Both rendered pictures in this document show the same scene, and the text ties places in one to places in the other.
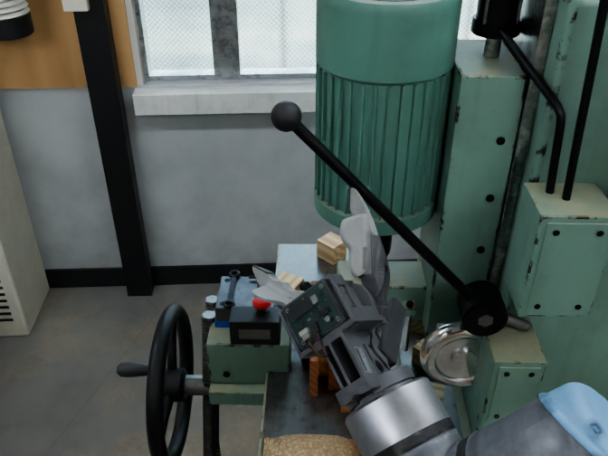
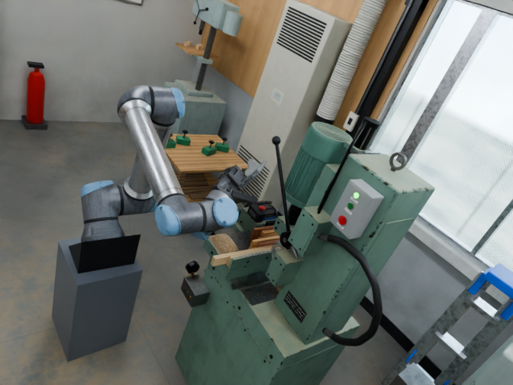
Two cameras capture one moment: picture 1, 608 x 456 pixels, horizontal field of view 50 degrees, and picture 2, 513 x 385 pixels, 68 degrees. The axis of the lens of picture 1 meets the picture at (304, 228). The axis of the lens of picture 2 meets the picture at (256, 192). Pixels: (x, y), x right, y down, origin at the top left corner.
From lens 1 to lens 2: 1.02 m
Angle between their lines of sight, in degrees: 38
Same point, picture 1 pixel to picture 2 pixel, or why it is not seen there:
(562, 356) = (306, 286)
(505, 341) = (286, 253)
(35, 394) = not seen: hidden behind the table
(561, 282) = (299, 235)
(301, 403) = (243, 240)
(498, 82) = (332, 172)
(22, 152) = not seen: hidden behind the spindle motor
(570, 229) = (307, 217)
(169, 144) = not seen: hidden behind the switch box
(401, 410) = (215, 193)
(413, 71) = (313, 152)
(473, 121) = (322, 180)
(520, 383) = (277, 266)
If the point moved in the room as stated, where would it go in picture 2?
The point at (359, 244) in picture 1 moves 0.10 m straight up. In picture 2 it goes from (252, 169) to (261, 144)
